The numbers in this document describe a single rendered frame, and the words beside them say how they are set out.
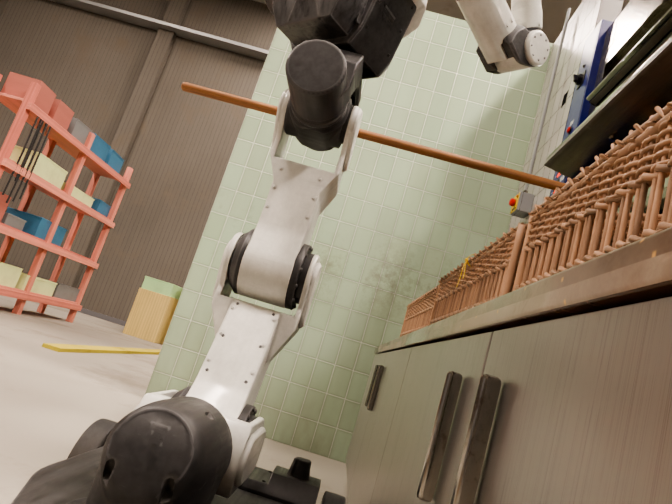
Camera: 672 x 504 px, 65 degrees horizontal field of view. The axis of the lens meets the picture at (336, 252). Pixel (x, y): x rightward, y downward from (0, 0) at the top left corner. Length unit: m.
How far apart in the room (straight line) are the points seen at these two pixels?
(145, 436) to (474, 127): 2.75
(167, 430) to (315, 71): 0.65
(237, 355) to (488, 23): 0.87
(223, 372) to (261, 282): 0.19
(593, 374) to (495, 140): 2.91
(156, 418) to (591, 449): 0.55
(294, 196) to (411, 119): 2.10
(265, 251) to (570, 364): 0.79
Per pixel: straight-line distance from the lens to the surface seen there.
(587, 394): 0.34
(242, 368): 1.03
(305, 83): 1.01
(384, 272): 2.88
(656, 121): 0.50
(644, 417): 0.28
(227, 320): 1.08
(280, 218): 1.11
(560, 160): 2.13
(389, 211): 2.96
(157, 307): 7.45
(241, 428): 0.90
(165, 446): 0.73
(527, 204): 2.74
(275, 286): 1.07
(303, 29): 1.21
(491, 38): 1.30
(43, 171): 5.69
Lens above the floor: 0.47
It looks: 11 degrees up
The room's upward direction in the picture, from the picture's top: 17 degrees clockwise
